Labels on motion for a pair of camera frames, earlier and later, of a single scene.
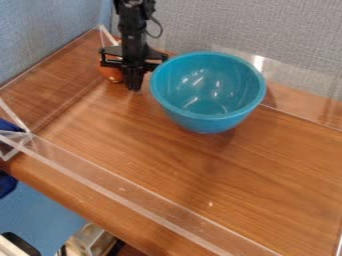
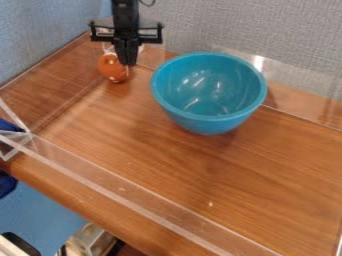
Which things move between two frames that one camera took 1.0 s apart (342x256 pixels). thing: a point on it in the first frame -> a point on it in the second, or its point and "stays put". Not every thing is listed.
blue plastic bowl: [207, 89] stays put
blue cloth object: [8, 180] stays put
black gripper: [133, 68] -> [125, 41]
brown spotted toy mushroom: [113, 74] stays put
